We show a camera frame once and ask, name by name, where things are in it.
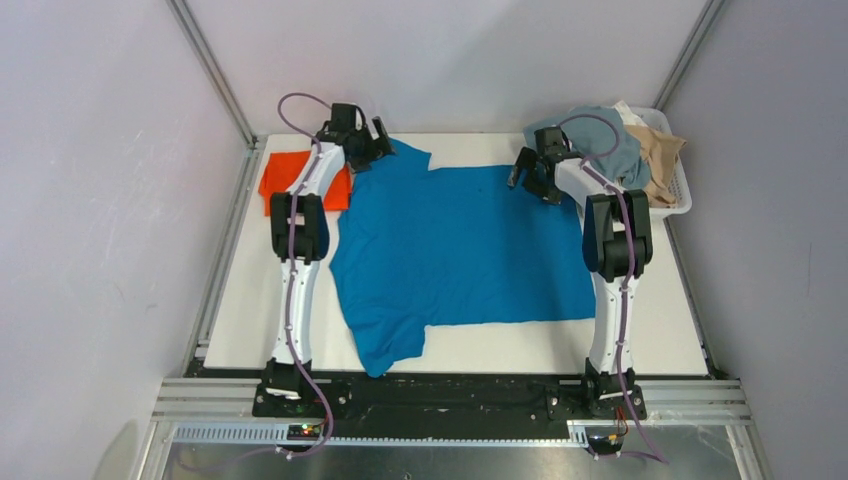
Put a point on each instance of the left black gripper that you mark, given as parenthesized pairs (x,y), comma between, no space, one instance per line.
(358,163)

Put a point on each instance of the folded orange t shirt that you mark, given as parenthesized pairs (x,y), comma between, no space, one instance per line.
(284,168)

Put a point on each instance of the white laundry basket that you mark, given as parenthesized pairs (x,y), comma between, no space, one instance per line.
(679,186)

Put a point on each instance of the beige t shirt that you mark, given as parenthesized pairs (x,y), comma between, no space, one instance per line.
(661,153)

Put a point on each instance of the aluminium frame rail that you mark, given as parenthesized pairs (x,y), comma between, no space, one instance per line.
(203,428)

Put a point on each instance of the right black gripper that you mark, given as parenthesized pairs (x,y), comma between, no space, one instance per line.
(530,159)

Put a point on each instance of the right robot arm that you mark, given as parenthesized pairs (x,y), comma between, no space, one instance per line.
(617,245)

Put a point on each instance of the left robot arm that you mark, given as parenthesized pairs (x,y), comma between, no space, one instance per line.
(300,239)

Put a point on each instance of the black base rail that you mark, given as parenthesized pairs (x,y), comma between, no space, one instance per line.
(452,407)

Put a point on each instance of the grey blue t shirt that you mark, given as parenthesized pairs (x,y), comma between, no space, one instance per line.
(599,132)

